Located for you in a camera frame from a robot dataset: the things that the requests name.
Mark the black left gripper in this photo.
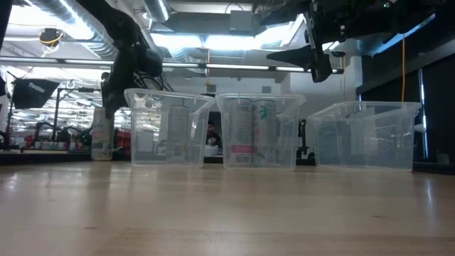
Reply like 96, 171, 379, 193
100, 42, 164, 118

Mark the black photo softbox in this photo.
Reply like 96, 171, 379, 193
12, 78, 60, 110

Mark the white can with green leaf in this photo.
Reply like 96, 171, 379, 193
252, 99, 277, 167

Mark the bright ceiling light panel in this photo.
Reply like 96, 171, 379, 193
151, 31, 310, 51

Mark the person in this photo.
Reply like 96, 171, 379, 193
205, 120, 223, 147

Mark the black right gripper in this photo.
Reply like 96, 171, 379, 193
254, 0, 402, 83

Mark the large spiral ceiling duct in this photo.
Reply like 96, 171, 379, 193
28, 0, 118, 60

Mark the grey ceiling box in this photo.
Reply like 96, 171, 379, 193
229, 9, 257, 36

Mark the small spiral ceiling duct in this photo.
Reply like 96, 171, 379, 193
141, 0, 172, 23

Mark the clear plastic bin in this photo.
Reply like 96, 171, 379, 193
307, 100, 422, 172
215, 92, 306, 170
123, 87, 217, 168

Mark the distant robot workstation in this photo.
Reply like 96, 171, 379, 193
21, 119, 92, 153

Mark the yellow hanging cable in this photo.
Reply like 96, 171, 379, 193
400, 33, 407, 103

